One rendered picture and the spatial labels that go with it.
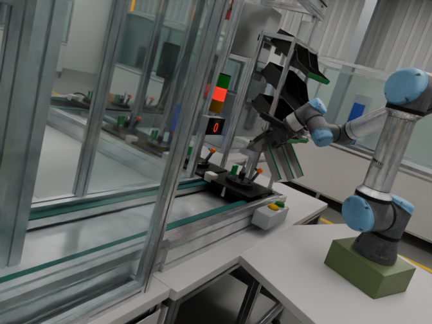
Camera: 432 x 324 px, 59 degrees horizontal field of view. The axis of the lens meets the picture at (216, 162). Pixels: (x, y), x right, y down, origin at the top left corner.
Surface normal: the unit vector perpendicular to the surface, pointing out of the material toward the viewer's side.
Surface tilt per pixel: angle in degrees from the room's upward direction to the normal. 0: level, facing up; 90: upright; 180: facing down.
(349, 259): 90
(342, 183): 90
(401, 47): 90
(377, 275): 90
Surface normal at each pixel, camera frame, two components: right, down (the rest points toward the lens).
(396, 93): -0.81, -0.21
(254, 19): -0.51, 0.06
